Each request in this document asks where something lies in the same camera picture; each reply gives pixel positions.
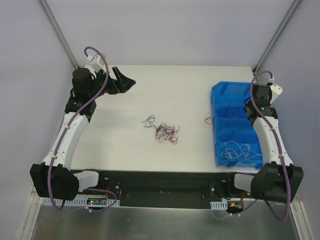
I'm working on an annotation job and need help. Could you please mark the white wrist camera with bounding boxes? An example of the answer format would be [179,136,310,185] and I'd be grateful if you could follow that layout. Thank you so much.
[84,54,106,74]
[267,78,283,104]

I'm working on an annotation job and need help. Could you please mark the right white cable duct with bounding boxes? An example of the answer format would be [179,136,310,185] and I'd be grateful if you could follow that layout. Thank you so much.
[210,201,228,211]

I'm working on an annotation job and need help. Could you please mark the left white cable duct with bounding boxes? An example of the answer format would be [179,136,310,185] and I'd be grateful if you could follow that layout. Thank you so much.
[42,197,120,208]

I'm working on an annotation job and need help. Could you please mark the white wires in near bin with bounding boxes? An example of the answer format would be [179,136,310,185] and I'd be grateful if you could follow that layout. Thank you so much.
[219,140,262,161]

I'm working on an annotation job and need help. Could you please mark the blue far storage bin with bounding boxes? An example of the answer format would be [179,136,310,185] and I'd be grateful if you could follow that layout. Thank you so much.
[211,81,250,109]

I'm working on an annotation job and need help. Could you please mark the blue middle storage bin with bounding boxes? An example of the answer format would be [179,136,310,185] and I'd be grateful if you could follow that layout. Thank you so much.
[211,106,256,138]

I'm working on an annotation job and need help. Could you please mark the blue near storage bin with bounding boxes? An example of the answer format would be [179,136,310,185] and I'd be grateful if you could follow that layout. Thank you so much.
[214,132,264,169]

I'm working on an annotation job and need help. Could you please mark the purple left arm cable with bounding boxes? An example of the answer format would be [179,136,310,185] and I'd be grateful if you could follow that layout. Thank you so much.
[48,46,118,215]

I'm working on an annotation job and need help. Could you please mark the blue storage bin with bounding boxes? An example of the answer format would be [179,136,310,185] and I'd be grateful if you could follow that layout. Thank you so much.
[214,132,264,169]
[211,106,256,138]
[211,81,250,109]

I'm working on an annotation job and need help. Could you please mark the left aluminium frame post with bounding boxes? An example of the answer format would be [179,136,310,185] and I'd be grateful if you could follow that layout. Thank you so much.
[37,0,80,69]

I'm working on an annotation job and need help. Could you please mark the white cable duct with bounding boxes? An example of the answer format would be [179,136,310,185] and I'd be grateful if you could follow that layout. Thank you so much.
[210,201,228,211]
[42,197,120,208]

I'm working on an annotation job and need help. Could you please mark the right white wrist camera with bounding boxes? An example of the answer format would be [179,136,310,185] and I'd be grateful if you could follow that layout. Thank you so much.
[267,78,283,104]

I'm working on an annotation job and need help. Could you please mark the right aluminium frame post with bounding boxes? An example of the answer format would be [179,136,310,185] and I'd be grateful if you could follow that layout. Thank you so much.
[252,0,304,75]

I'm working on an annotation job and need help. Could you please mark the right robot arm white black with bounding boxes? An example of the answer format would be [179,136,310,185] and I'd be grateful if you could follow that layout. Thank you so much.
[225,83,304,203]

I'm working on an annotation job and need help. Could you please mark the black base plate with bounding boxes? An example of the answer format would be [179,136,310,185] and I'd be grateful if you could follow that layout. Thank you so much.
[84,170,251,209]

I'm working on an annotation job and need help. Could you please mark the aluminium frame post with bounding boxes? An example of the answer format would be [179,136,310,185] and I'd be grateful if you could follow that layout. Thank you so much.
[37,0,80,69]
[252,0,304,75]

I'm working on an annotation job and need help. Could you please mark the red blue wire bundle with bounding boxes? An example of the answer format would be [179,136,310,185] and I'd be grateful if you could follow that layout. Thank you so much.
[141,114,181,146]

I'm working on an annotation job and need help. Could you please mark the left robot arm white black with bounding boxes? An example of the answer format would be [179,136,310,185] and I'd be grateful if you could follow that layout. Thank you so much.
[30,66,136,201]

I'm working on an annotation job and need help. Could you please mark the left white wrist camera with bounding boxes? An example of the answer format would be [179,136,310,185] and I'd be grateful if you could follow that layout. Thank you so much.
[84,54,106,74]

